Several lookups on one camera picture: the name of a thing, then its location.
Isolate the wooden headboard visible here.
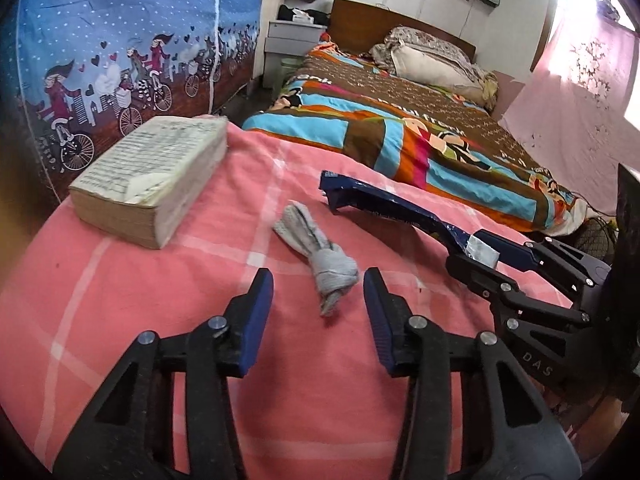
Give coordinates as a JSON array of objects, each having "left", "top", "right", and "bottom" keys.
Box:
[{"left": 330, "top": 0, "right": 477, "bottom": 58}]

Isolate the folded quilt and pillow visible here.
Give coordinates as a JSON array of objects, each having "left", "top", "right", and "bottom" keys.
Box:
[{"left": 369, "top": 26, "right": 500, "bottom": 106}]

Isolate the pink checked cloth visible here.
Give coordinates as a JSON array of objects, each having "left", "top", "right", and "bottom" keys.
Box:
[{"left": 0, "top": 120, "right": 576, "bottom": 480}]

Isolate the pink floral curtain cloth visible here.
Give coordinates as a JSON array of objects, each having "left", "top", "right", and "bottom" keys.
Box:
[{"left": 500, "top": 10, "right": 640, "bottom": 216}]

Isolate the thick old book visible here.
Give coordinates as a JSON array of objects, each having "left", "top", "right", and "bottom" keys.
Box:
[{"left": 68, "top": 115, "right": 230, "bottom": 250}]

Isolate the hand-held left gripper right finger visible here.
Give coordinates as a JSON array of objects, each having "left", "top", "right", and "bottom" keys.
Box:
[{"left": 362, "top": 266, "right": 578, "bottom": 480}]

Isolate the pink pillow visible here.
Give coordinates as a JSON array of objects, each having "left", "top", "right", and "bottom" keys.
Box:
[{"left": 492, "top": 72, "right": 526, "bottom": 116}]

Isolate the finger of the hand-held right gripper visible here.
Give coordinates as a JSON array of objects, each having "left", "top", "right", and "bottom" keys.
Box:
[
  {"left": 446, "top": 255, "right": 591, "bottom": 386},
  {"left": 475, "top": 231, "right": 608, "bottom": 291}
]

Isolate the black fan grille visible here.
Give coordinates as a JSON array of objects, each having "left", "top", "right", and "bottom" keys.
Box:
[{"left": 572, "top": 217, "right": 618, "bottom": 263}]

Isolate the dark blue snack wrapper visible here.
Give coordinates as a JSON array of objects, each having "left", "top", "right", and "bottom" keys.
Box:
[{"left": 319, "top": 170, "right": 501, "bottom": 268}]

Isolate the bed with colourful blanket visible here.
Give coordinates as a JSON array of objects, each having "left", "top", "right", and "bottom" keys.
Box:
[{"left": 241, "top": 40, "right": 593, "bottom": 236}]

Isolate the grey nightstand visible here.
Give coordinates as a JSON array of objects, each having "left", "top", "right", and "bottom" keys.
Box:
[{"left": 262, "top": 20, "right": 328, "bottom": 88}]

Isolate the black cloth bundle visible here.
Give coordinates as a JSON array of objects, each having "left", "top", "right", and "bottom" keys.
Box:
[{"left": 277, "top": 4, "right": 328, "bottom": 26}]

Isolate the blue printed wardrobe cover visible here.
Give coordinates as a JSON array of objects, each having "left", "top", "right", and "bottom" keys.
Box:
[{"left": 10, "top": 0, "right": 271, "bottom": 206}]

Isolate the grey knotted sock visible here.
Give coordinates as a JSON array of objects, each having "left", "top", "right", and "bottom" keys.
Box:
[{"left": 272, "top": 201, "right": 360, "bottom": 318}]

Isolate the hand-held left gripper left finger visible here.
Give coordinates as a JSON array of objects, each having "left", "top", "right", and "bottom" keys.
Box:
[{"left": 52, "top": 267, "right": 275, "bottom": 480}]

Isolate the green wastebasket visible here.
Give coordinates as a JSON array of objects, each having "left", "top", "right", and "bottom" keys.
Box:
[{"left": 277, "top": 57, "right": 303, "bottom": 88}]

